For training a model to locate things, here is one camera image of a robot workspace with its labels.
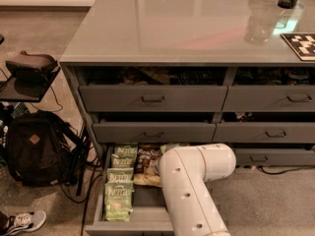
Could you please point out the brown sea salt chip bag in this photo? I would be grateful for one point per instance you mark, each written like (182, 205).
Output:
(145, 172)

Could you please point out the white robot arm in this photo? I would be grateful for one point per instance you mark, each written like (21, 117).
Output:
(184, 172)

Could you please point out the green dang bag back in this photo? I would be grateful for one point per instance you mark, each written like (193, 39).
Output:
(166, 147)

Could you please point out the grey drawer cabinet counter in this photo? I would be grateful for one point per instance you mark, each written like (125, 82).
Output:
(189, 43)

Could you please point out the top left grey drawer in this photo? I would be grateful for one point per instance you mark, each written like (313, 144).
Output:
(119, 98)

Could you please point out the grey drawer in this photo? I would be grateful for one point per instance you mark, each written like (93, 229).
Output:
(153, 132)
(275, 156)
(270, 99)
(261, 132)
(119, 98)

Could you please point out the green kettle bag back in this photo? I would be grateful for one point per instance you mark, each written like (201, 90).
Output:
(126, 149)

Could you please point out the green kettle bag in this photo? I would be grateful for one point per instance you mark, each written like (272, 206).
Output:
(119, 174)
(118, 200)
(126, 149)
(122, 162)

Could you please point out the middle left grey drawer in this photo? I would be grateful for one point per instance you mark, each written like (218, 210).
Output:
(153, 132)

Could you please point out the middle right grey drawer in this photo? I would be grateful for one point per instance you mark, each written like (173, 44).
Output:
(261, 132)

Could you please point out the top right grey drawer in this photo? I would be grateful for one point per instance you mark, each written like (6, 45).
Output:
(270, 99)

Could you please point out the bottom right grey drawer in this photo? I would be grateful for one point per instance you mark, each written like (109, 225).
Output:
(275, 156)

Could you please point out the green kettle bag front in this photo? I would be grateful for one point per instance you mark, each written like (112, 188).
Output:
(118, 200)

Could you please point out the open bottom left drawer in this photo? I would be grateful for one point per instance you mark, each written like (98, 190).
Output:
(149, 218)

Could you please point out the black backpack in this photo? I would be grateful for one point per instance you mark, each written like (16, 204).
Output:
(42, 150)

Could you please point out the dark headset device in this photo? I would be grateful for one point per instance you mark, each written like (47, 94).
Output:
(31, 68)

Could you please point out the black white marker board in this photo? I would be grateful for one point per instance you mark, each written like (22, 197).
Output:
(302, 43)

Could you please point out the grey white sneaker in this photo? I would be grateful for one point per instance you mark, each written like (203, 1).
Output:
(11, 225)

